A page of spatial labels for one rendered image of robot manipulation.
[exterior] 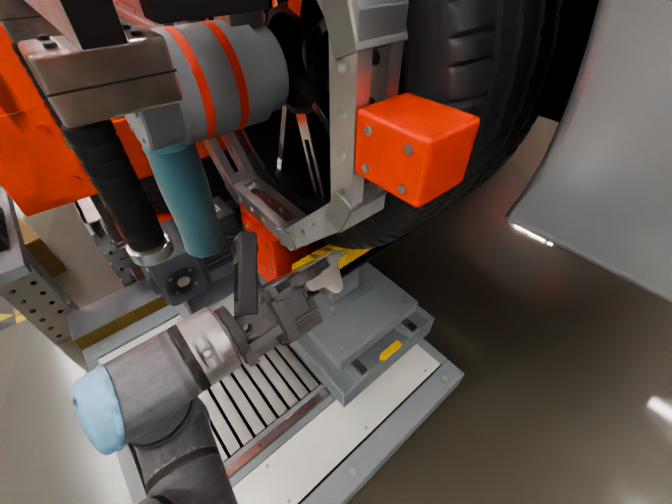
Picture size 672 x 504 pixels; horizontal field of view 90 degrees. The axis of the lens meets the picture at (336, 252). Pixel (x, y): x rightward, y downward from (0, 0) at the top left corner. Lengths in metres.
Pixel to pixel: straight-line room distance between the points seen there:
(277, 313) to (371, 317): 0.54
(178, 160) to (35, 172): 0.42
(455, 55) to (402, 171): 0.12
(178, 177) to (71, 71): 0.38
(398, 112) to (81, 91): 0.25
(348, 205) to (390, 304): 0.62
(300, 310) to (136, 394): 0.21
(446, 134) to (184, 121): 0.32
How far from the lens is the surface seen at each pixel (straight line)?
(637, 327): 1.60
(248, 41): 0.53
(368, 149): 0.35
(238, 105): 0.51
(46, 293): 1.36
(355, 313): 0.97
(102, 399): 0.44
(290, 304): 0.47
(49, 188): 1.03
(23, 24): 0.66
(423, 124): 0.32
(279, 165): 0.76
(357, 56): 0.34
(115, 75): 0.32
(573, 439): 1.24
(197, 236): 0.76
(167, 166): 0.67
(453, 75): 0.38
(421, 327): 1.04
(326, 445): 0.97
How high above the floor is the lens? 1.01
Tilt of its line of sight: 44 degrees down
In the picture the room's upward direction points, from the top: straight up
